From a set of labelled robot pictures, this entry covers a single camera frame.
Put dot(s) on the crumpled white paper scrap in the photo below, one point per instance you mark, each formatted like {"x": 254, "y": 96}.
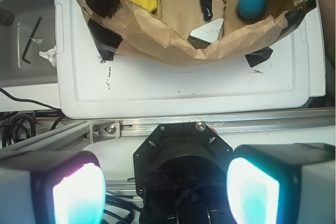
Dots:
{"x": 50, "y": 55}

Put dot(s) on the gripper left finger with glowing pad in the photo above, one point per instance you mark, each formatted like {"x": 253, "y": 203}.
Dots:
{"x": 51, "y": 187}

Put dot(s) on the grey metal block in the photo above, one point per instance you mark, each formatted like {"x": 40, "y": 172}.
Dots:
{"x": 202, "y": 37}

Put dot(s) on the grey plastic bin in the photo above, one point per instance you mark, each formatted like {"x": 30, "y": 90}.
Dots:
{"x": 15, "y": 72}

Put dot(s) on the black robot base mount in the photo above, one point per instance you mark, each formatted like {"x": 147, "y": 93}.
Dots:
{"x": 182, "y": 179}

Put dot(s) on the brown paper bag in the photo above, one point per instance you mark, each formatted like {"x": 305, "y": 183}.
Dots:
{"x": 125, "y": 28}

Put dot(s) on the black allen key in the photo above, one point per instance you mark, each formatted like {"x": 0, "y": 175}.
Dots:
{"x": 23, "y": 57}

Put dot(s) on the aluminium frame rail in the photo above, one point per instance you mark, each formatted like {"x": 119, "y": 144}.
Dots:
{"x": 78, "y": 134}

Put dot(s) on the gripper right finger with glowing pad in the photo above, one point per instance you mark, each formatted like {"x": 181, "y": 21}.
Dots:
{"x": 282, "y": 183}

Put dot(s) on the teal dimpled ball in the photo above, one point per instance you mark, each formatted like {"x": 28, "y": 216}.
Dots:
{"x": 251, "y": 9}

